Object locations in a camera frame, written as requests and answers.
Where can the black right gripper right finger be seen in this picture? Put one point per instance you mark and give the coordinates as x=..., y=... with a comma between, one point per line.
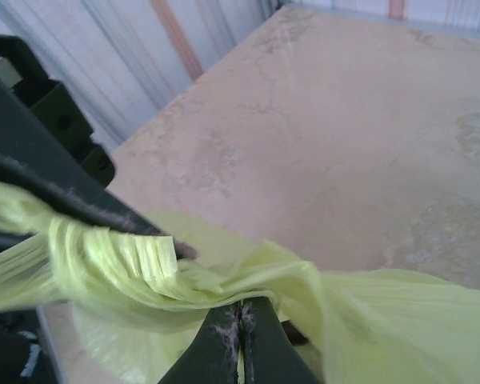
x=272, y=356

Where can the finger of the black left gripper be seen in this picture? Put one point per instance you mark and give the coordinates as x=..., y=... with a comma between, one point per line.
x=8, y=240
x=44, y=168

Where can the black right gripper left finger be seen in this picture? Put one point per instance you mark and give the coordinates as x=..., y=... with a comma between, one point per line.
x=208, y=356

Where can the yellow avocado-print plastic bag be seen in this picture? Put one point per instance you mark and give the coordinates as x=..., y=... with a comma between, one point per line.
x=384, y=320

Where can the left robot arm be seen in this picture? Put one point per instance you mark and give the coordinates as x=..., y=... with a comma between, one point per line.
x=8, y=352

